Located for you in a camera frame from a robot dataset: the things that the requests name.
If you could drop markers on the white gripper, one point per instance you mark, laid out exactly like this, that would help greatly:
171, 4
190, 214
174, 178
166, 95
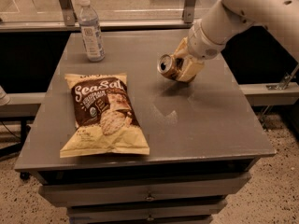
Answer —
202, 45

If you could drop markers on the orange soda can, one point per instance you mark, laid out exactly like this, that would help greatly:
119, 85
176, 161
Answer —
169, 66

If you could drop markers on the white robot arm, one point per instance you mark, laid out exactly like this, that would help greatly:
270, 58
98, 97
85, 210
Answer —
259, 39

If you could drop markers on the clear plastic water bottle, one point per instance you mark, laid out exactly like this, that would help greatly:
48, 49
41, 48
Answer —
91, 33

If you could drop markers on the yellow sea salt chips bag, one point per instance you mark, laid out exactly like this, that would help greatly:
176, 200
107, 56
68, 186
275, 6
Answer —
104, 117

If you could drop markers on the grey upper drawer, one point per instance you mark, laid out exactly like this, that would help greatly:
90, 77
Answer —
144, 190

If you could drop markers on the grey drawer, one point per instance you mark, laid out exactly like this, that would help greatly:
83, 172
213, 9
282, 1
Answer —
144, 190
157, 212

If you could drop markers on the grey lower drawer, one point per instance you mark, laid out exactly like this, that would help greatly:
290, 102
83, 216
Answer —
157, 212

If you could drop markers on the metal railing frame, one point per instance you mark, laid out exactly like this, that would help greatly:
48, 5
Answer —
55, 26

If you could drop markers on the right metal railing post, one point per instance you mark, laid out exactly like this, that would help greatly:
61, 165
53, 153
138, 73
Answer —
188, 11

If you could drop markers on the metal railing post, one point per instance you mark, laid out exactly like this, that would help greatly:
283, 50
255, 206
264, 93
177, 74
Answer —
188, 11
69, 14

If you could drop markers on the left metal railing post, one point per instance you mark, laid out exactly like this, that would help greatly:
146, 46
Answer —
69, 14

